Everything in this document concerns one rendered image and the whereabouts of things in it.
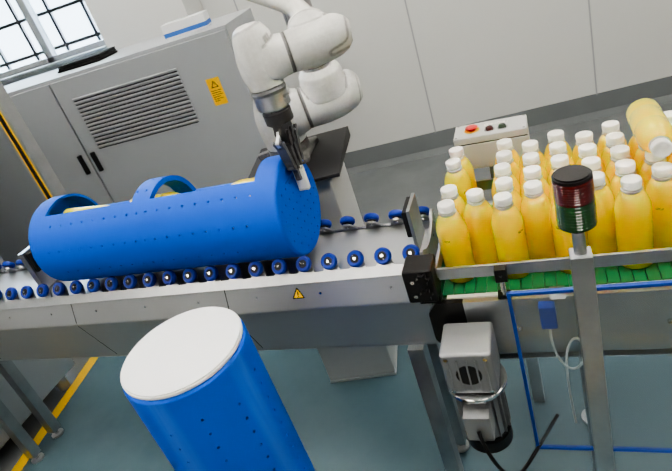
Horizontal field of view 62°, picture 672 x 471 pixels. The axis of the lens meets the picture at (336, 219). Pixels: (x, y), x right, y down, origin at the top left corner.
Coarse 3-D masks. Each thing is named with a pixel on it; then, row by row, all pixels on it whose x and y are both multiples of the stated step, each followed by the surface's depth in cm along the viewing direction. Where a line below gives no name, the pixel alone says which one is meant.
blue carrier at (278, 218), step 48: (144, 192) 159; (192, 192) 151; (240, 192) 144; (288, 192) 147; (48, 240) 169; (96, 240) 162; (144, 240) 156; (192, 240) 151; (240, 240) 147; (288, 240) 144
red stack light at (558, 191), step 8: (592, 176) 90; (552, 184) 92; (584, 184) 89; (592, 184) 90; (560, 192) 91; (568, 192) 90; (576, 192) 89; (584, 192) 89; (592, 192) 90; (560, 200) 92; (568, 200) 91; (576, 200) 90; (584, 200) 90; (592, 200) 91
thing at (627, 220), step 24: (576, 144) 137; (600, 144) 138; (624, 144) 130; (552, 168) 130; (600, 168) 123; (648, 168) 120; (552, 192) 125; (600, 192) 117; (624, 192) 113; (648, 192) 116; (552, 216) 120; (600, 216) 119; (624, 216) 114; (648, 216) 113; (600, 240) 122; (624, 240) 117; (648, 240) 116; (648, 264) 118
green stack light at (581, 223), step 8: (560, 208) 92; (568, 208) 91; (576, 208) 91; (584, 208) 91; (592, 208) 91; (560, 216) 94; (568, 216) 92; (576, 216) 91; (584, 216) 91; (592, 216) 92; (560, 224) 95; (568, 224) 93; (576, 224) 92; (584, 224) 92; (592, 224) 92; (568, 232) 94; (576, 232) 93
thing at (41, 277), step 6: (24, 252) 188; (30, 252) 189; (24, 258) 188; (30, 258) 189; (24, 264) 190; (30, 264) 190; (36, 264) 190; (30, 270) 191; (36, 270) 191; (42, 270) 194; (36, 276) 192; (42, 276) 194; (48, 276) 196; (36, 282) 194; (42, 282) 193; (48, 282) 196; (54, 282) 198
